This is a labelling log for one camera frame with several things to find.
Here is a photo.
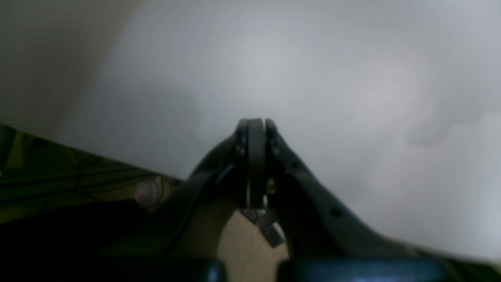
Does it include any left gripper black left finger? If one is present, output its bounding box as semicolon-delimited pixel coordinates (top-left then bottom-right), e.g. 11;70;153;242
98;118;249;282

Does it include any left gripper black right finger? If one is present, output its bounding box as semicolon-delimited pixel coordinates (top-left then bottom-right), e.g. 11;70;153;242
249;119;451;282

